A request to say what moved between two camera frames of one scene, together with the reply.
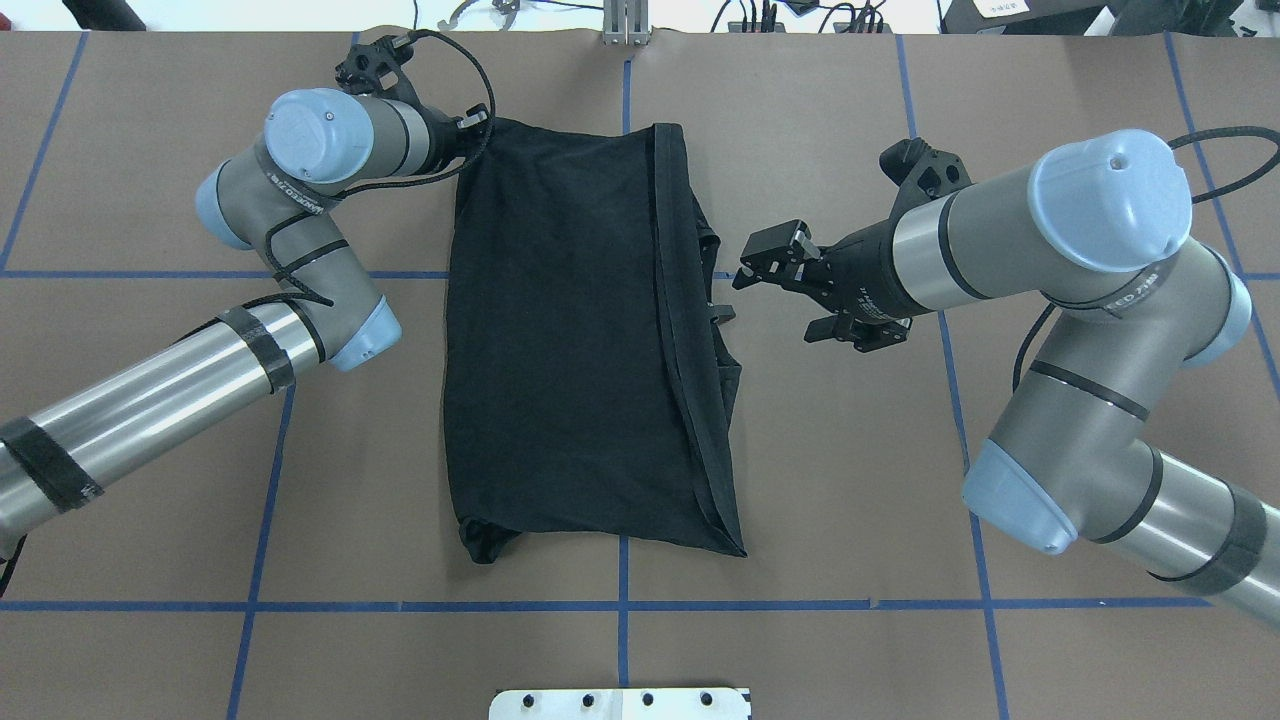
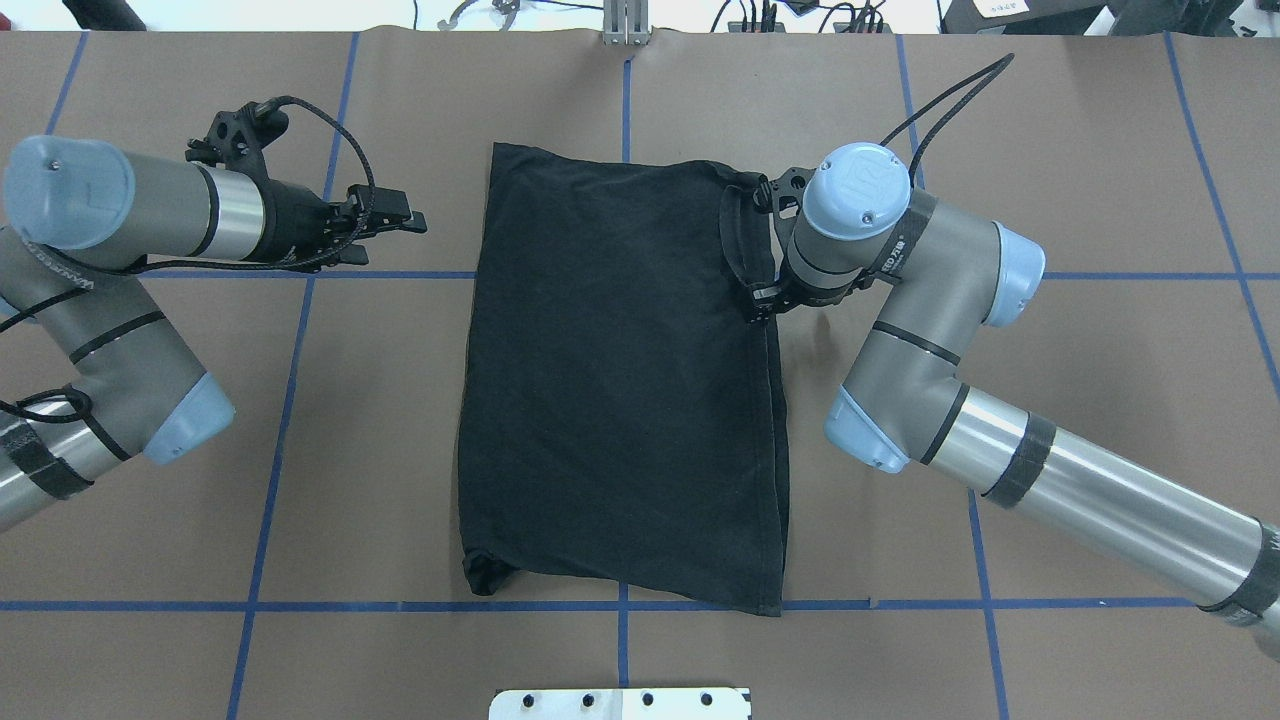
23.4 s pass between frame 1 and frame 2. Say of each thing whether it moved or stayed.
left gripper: moved
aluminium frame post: stayed
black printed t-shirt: moved
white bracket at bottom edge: stayed
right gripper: moved
